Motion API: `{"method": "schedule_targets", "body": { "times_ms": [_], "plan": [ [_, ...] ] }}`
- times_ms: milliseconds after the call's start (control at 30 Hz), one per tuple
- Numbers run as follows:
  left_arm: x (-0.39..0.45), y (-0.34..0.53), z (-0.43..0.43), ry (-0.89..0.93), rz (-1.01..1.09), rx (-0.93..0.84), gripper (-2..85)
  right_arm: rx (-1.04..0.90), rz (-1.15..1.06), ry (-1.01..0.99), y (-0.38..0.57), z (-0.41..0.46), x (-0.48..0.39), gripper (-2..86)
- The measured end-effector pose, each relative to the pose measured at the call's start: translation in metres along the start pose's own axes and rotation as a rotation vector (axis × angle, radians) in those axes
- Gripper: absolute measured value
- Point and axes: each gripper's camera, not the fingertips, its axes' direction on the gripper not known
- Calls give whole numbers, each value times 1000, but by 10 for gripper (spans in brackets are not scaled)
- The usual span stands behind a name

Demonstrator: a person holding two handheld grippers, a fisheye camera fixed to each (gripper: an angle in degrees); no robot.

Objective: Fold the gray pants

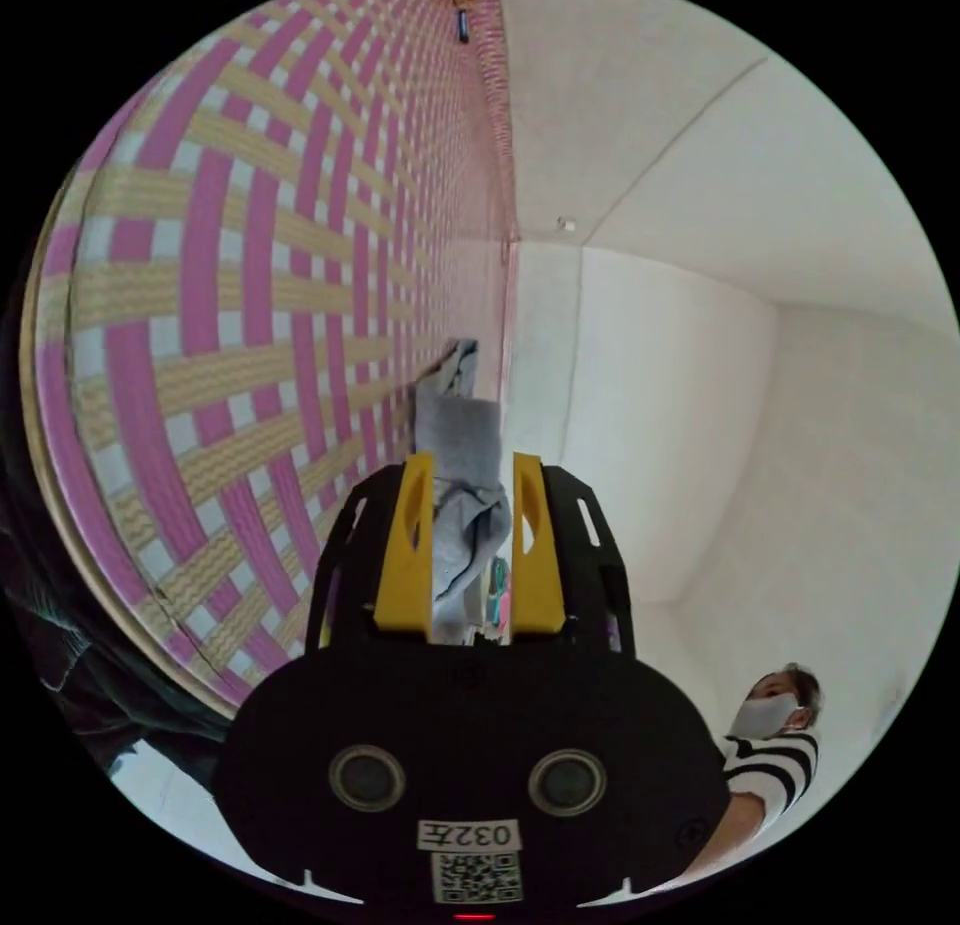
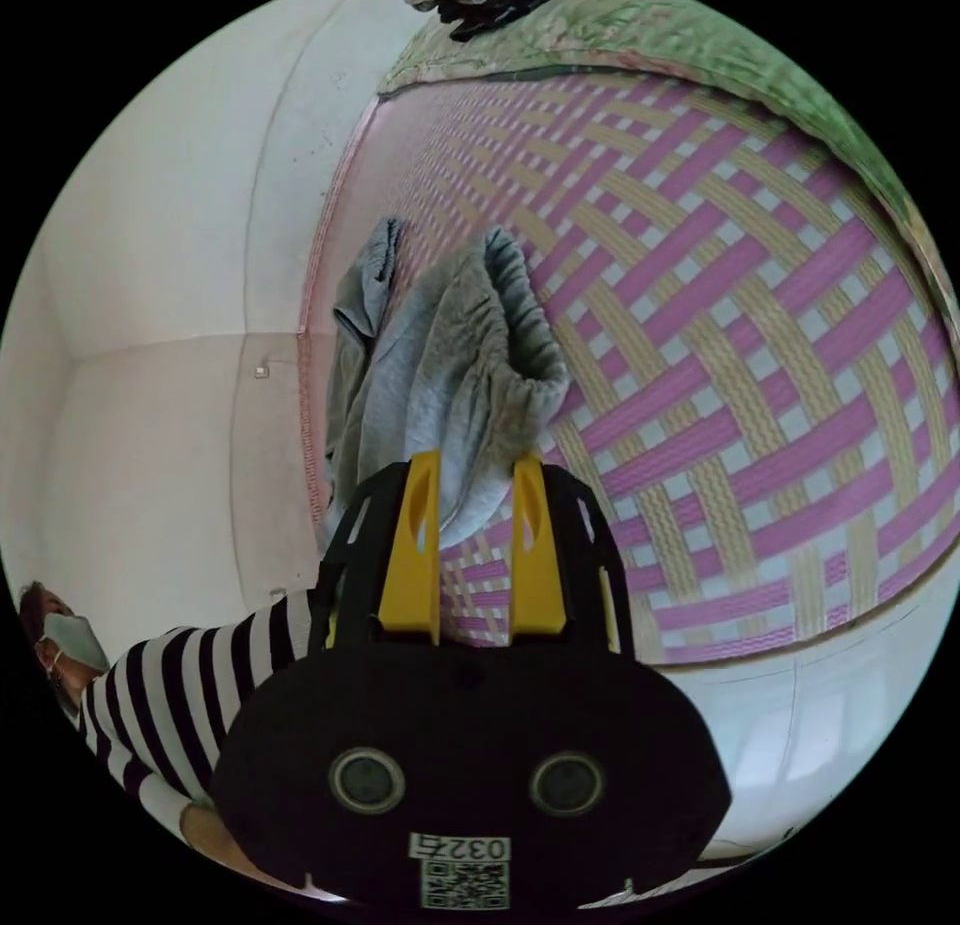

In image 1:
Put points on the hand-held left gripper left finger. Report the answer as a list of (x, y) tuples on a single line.
[(405, 565)]

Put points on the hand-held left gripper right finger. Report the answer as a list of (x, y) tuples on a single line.
[(536, 580)]

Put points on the gray pants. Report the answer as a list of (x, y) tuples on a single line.
[(459, 445)]

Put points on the person's left forearm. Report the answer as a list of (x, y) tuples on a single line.
[(739, 827)]

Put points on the pile of clothes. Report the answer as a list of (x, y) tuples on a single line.
[(459, 366)]

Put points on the person's body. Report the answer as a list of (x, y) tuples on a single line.
[(772, 767)]

